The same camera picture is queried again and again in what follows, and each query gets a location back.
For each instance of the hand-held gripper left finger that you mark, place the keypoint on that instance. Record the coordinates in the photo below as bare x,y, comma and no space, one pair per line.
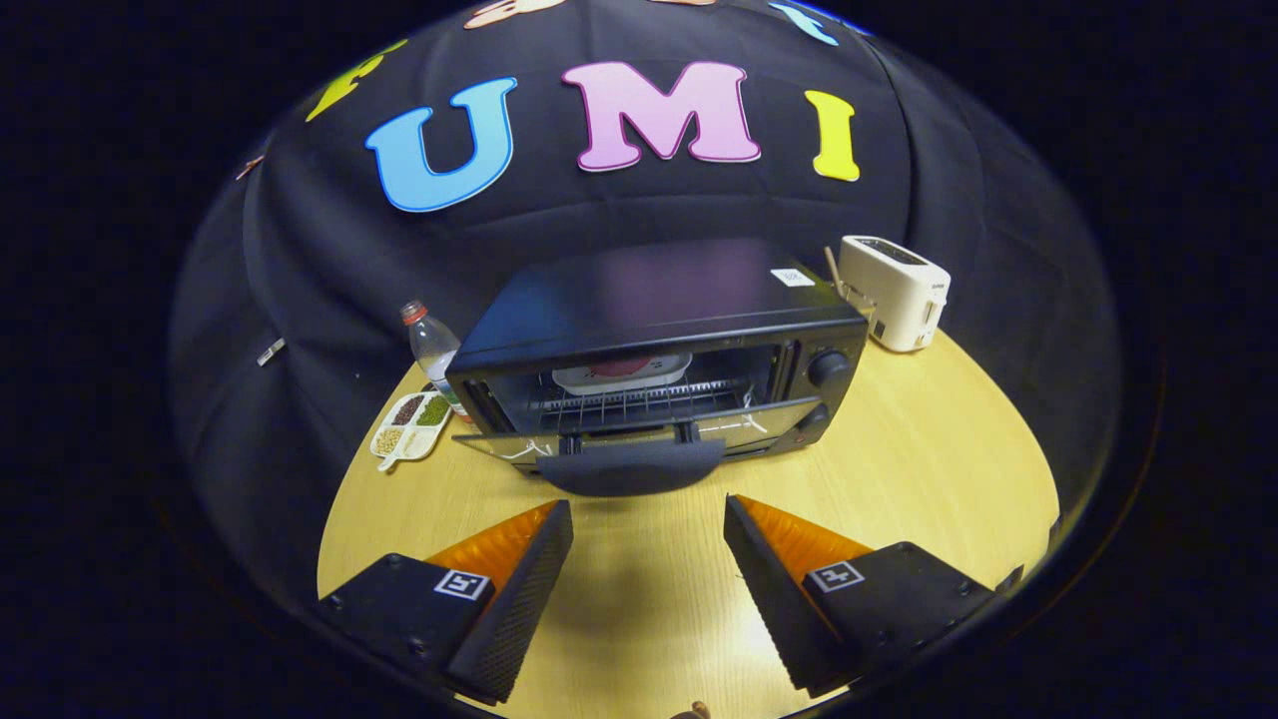
519,609

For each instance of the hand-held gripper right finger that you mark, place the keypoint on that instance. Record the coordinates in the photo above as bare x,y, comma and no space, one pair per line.
779,609

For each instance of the white square plate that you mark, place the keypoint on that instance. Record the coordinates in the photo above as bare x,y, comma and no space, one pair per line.
574,379

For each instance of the round pink food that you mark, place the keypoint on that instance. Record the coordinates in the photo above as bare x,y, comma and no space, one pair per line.
621,366

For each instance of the black toaster oven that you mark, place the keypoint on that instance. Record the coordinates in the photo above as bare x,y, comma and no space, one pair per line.
649,295

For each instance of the white bread toaster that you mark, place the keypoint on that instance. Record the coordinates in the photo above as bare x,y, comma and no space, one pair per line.
894,295

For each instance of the divided tray of beans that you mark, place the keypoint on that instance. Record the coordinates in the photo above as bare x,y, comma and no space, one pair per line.
409,429

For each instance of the clear plastic water bottle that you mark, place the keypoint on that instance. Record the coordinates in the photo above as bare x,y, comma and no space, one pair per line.
431,350

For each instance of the clear glass stick holder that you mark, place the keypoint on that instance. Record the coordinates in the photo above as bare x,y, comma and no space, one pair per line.
857,297

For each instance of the white cloth clip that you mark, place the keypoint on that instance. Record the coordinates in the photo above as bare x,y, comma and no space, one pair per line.
271,352

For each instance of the red cloth clip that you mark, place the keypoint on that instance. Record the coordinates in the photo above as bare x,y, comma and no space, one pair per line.
250,167

